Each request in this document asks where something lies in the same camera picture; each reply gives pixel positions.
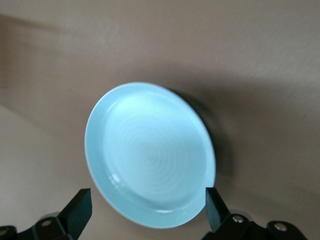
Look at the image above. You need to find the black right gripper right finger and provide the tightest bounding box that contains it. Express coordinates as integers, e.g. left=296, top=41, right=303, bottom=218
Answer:
left=199, top=186, right=307, bottom=240

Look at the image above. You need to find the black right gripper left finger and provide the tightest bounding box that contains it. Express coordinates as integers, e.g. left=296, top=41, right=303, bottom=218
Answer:
left=0, top=188, right=94, bottom=240

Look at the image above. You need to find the light blue round plate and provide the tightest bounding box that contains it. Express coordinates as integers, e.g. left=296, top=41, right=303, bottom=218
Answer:
left=84, top=81, right=216, bottom=230

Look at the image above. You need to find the brown table cover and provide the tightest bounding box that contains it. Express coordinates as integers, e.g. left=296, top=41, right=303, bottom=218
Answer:
left=0, top=0, right=320, bottom=240

